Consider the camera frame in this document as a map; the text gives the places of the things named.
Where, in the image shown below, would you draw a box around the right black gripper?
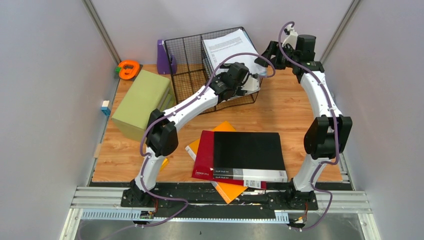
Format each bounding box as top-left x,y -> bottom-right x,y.
255,41 -> 299,70

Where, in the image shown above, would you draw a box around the papers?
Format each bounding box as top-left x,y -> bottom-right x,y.
202,29 -> 267,76

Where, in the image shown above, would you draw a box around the black wire mesh basket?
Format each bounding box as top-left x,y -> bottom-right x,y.
162,26 -> 250,104

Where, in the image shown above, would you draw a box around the black clip file folder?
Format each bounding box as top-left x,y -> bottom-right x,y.
213,131 -> 288,183

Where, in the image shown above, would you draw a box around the red folder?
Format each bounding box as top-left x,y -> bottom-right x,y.
192,130 -> 265,185

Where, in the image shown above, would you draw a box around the green drawer cabinet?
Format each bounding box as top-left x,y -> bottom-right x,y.
111,70 -> 175,142

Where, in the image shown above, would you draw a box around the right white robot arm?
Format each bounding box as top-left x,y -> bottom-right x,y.
255,32 -> 353,209

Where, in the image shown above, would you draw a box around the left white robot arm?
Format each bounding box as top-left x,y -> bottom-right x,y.
124,62 -> 262,207

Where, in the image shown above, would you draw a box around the purple tape dispenser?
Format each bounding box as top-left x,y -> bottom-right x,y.
156,39 -> 177,75

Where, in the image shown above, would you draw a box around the orange folder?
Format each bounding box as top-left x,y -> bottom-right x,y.
185,121 -> 247,204

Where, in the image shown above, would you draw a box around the yellow grid box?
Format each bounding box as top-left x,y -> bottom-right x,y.
160,158 -> 169,171

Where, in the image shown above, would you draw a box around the orange tape roll holder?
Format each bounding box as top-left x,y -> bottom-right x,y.
114,60 -> 143,81

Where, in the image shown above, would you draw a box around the blue white toy brick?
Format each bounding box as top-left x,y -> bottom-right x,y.
100,100 -> 112,117

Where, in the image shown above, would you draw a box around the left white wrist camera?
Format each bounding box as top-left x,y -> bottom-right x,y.
242,76 -> 261,94

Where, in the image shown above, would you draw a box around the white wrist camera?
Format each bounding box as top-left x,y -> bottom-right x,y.
242,76 -> 261,94
282,26 -> 298,48

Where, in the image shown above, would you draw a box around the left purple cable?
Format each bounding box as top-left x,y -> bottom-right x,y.
139,52 -> 276,229

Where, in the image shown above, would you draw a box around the purple cable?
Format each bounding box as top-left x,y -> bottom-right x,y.
139,52 -> 276,229
278,21 -> 341,232

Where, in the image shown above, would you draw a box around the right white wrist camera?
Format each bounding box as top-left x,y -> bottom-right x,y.
282,26 -> 298,48

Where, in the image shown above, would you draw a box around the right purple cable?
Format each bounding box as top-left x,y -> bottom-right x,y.
278,21 -> 341,232

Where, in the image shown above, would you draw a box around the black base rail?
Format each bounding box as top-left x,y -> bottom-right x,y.
120,181 -> 319,219

